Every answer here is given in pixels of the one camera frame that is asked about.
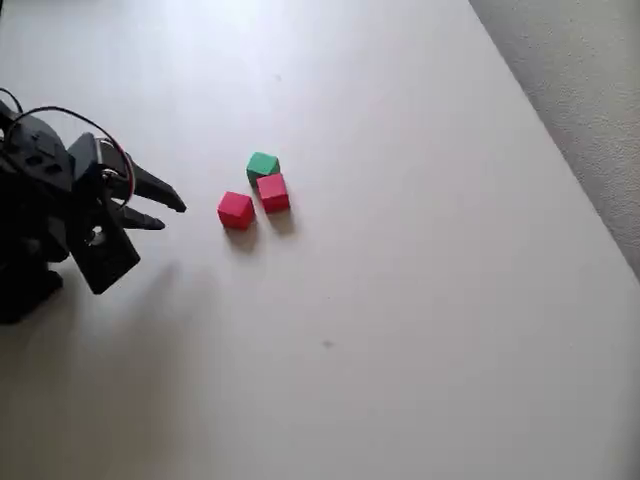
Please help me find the green cube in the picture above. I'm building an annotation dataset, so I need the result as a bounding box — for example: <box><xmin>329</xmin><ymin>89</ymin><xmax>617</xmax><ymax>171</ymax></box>
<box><xmin>245</xmin><ymin>150</ymin><xmax>282</xmax><ymax>189</ymax></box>

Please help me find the red cube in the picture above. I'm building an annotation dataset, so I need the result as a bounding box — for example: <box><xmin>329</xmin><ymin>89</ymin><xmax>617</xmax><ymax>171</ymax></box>
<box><xmin>216</xmin><ymin>190</ymin><xmax>257</xmax><ymax>232</ymax></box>
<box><xmin>255</xmin><ymin>171</ymin><xmax>292</xmax><ymax>215</ymax></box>

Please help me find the black camera box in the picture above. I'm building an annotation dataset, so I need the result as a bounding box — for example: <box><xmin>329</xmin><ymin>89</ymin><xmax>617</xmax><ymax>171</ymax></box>
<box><xmin>69</xmin><ymin>204</ymin><xmax>143</xmax><ymax>296</ymax></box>

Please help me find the black camera cable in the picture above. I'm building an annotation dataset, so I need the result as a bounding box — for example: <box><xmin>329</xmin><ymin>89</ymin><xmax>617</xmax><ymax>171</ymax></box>
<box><xmin>19</xmin><ymin>104</ymin><xmax>126</xmax><ymax>156</ymax></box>

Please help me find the thin black cable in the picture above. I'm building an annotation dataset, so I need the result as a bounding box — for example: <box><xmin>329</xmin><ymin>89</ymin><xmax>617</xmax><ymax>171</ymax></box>
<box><xmin>0</xmin><ymin>87</ymin><xmax>25</xmax><ymax>117</ymax></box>

